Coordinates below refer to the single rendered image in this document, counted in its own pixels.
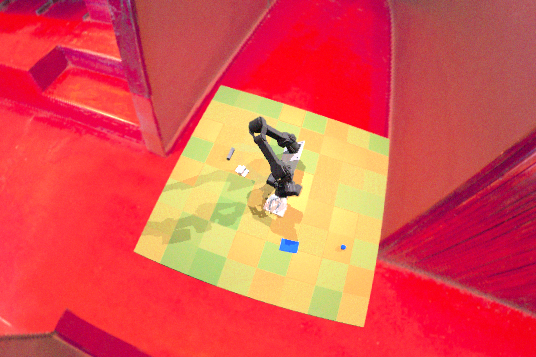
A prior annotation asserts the blue flat rectangular plate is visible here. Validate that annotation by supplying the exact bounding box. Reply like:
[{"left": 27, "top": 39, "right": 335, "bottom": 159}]
[{"left": 280, "top": 238, "right": 299, "bottom": 253}]

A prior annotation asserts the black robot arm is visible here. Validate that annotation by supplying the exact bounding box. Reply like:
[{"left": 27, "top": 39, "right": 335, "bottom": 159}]
[{"left": 248, "top": 116, "right": 302, "bottom": 199}]

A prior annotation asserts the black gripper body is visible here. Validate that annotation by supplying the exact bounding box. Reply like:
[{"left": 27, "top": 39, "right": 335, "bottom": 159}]
[{"left": 266, "top": 173, "right": 303, "bottom": 197}]

